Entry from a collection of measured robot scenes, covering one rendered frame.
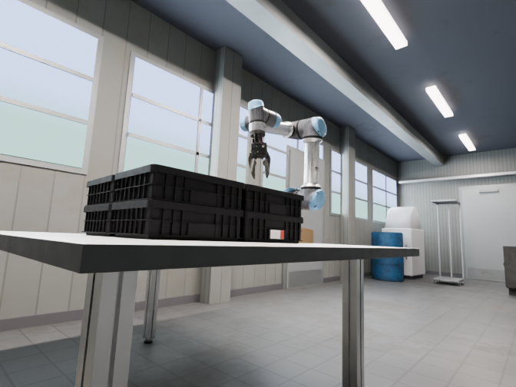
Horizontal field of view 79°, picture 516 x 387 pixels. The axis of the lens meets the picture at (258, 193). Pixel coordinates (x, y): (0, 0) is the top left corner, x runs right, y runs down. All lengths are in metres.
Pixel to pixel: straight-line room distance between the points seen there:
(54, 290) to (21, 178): 0.90
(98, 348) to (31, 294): 2.40
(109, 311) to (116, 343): 0.05
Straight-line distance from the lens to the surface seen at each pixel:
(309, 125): 1.84
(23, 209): 2.90
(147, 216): 1.01
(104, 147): 3.13
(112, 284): 0.57
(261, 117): 1.46
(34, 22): 3.27
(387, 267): 6.65
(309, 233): 1.89
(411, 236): 7.32
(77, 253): 0.50
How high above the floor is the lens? 0.72
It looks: 8 degrees up
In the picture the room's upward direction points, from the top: 2 degrees clockwise
